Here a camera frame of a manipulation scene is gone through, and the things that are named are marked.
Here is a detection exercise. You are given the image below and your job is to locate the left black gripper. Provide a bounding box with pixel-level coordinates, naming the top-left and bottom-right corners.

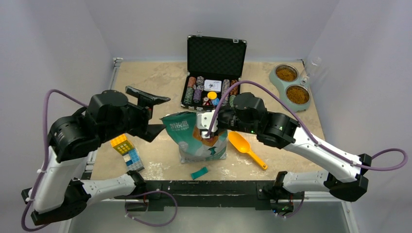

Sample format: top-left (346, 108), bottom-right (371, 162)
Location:
top-left (101, 86), bottom-right (172, 143)

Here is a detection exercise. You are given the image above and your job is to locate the yellow plastic scoop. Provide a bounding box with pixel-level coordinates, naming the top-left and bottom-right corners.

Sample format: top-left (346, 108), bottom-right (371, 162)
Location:
top-left (228, 132), bottom-right (268, 170)

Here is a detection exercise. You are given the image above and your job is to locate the green pet food bag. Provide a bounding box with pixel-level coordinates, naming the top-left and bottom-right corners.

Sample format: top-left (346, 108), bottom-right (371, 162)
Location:
top-left (161, 112), bottom-right (228, 163)

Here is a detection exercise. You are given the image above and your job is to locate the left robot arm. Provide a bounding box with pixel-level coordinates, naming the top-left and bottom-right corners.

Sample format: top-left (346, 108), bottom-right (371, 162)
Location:
top-left (21, 86), bottom-right (169, 232)

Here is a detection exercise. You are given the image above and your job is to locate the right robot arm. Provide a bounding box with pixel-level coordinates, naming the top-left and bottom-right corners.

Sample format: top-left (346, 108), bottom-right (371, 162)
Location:
top-left (217, 92), bottom-right (372, 202)

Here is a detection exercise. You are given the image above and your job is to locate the double steel pet bowl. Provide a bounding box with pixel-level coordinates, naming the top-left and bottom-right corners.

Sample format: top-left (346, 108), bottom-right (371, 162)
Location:
top-left (269, 64), bottom-right (311, 113)

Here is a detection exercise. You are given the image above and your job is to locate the toy brick block stack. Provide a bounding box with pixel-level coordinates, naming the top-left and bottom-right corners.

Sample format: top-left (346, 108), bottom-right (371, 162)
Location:
top-left (110, 134), bottom-right (145, 172)

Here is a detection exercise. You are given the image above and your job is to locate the teal curved block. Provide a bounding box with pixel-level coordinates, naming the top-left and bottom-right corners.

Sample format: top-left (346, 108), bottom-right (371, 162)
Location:
top-left (190, 167), bottom-right (208, 180)

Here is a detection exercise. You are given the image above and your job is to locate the black poker chip case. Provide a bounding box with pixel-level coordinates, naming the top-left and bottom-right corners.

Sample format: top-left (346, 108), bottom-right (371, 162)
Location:
top-left (180, 35), bottom-right (247, 111)

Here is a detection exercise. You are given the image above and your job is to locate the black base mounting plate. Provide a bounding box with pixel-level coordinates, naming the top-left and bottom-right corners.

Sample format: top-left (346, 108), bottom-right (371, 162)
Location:
top-left (119, 180), bottom-right (304, 211)

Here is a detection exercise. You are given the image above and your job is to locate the clear glass jar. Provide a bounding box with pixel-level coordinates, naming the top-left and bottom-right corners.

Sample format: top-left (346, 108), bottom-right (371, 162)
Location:
top-left (300, 56), bottom-right (322, 86)

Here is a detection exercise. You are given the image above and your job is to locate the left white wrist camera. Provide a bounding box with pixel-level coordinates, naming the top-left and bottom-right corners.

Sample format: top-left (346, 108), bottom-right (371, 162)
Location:
top-left (196, 110), bottom-right (218, 139)

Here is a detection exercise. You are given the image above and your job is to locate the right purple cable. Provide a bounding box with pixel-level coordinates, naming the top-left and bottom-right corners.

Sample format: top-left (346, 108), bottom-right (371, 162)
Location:
top-left (206, 80), bottom-right (409, 172)

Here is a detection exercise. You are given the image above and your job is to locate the purple cable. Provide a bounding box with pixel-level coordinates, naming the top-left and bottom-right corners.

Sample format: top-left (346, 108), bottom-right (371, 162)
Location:
top-left (206, 80), bottom-right (409, 172)
top-left (21, 89), bottom-right (89, 233)

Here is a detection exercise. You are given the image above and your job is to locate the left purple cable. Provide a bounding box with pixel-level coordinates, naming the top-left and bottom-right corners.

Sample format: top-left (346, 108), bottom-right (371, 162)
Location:
top-left (21, 89), bottom-right (89, 233)

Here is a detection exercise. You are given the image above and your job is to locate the aluminium frame rail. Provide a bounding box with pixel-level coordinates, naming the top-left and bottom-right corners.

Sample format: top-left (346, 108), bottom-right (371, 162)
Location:
top-left (59, 62), bottom-right (357, 233)

